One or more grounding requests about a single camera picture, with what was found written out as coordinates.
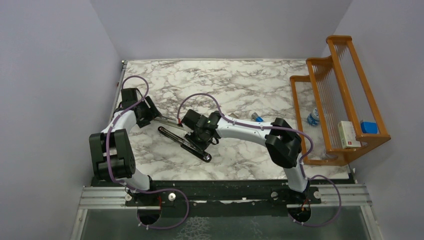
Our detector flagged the long black silver stapler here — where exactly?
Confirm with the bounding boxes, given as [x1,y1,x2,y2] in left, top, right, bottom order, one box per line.
[154,116,212,163]

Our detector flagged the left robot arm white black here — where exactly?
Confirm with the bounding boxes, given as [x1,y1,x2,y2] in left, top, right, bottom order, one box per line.
[89,88,162,206]

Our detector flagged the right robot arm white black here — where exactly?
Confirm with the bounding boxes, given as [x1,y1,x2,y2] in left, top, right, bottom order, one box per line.
[180,109,309,204]

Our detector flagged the blue grey small cylinder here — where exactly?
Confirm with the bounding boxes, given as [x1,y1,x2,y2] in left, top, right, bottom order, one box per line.
[251,112,264,122]

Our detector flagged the blue white bottle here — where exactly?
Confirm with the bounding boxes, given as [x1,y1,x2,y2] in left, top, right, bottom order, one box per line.
[306,107,320,127]

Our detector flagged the wooden orange rack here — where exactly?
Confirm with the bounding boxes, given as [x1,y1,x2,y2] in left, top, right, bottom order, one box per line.
[289,35,391,166]

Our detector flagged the white red box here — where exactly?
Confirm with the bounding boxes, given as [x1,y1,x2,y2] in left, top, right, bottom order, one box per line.
[337,121,362,149]

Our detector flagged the blue small box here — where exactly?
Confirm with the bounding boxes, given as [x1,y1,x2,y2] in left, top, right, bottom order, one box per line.
[360,121,379,134]

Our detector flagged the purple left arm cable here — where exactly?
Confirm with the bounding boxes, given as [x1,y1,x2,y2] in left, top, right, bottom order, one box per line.
[105,75,191,231]

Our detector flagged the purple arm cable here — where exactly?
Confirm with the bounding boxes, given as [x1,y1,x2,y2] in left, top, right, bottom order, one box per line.
[176,93,343,229]
[105,75,191,231]

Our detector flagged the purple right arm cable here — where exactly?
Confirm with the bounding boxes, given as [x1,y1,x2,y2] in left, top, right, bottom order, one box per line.
[176,93,343,229]

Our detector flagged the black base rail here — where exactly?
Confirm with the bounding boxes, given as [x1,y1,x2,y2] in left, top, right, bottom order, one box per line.
[80,180,322,220]

